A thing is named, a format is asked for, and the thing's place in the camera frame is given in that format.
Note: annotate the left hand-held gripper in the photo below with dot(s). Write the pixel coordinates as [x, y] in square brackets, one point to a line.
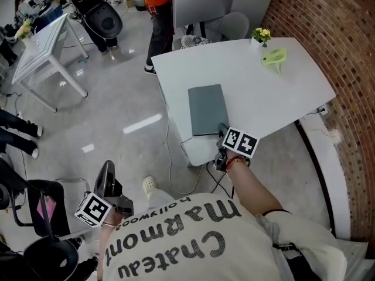
[93, 209]

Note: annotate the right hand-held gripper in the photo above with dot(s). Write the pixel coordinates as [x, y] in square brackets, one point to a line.
[240, 142]

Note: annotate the grey cover notebook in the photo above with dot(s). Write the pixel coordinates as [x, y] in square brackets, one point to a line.
[206, 110]

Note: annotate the person's left forearm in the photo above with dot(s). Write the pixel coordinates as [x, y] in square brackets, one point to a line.
[105, 239]

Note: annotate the person's right forearm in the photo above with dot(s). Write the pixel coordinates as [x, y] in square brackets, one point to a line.
[252, 186]

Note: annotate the person's white clog shoe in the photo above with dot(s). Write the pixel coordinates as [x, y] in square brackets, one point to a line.
[150, 186]

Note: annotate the black office chair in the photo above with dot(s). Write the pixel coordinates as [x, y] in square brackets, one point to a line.
[63, 215]

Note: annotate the person's light trouser leg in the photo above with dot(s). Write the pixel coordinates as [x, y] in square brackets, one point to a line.
[161, 199]

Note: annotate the pink booklet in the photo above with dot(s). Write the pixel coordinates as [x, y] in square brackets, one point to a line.
[47, 208]

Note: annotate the light green handheld fan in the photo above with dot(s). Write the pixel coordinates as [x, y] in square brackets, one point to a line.
[274, 56]

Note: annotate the black white patterned cushion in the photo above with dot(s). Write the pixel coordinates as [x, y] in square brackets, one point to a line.
[194, 41]

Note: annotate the black shell backpack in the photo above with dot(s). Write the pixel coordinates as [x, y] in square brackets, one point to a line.
[49, 259]
[104, 20]

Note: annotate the potted yellow flower plant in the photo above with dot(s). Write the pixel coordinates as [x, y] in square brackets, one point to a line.
[261, 34]

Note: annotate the grey shell chair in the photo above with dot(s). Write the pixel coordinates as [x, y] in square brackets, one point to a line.
[231, 25]

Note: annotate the person's cream printed shirt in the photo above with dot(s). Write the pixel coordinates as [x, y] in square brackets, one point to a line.
[190, 250]

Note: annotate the light grey cabinet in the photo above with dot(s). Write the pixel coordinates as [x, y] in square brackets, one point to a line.
[205, 1]

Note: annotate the white side table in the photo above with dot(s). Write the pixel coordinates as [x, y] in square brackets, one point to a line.
[44, 51]

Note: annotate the white vase with yellow flowers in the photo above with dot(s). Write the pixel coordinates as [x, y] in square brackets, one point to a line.
[23, 31]

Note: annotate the white wall socket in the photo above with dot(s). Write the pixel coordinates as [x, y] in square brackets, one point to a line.
[322, 110]

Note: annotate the black A-shaped frame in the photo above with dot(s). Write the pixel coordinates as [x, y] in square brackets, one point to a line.
[202, 29]

